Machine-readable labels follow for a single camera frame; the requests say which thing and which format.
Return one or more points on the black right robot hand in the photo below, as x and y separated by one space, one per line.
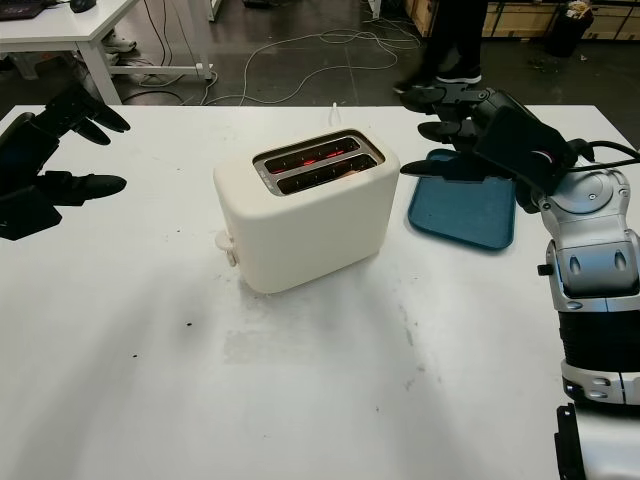
465 96

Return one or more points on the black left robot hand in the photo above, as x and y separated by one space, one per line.
25 155

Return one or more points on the browned toast slice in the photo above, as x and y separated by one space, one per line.
348 173

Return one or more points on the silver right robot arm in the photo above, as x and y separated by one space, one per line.
590 220

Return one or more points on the person beige jacket black trousers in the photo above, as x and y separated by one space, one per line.
450 40

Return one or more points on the cream two-slot toaster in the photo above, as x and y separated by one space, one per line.
305 225

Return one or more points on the wooden crate stack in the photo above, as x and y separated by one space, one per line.
520 17

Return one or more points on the blue plastic tray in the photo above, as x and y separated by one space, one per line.
460 215

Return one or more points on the black trash bin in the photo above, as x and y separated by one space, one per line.
570 32

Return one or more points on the white office desk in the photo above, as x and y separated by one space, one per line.
75 30

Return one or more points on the white sneaker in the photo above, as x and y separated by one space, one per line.
120 44

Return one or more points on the black computer mouse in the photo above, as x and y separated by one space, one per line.
82 5

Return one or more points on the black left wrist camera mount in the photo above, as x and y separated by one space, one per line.
25 220

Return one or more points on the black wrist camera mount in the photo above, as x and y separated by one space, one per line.
25 220
522 147

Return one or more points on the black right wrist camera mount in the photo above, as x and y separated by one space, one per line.
522 147

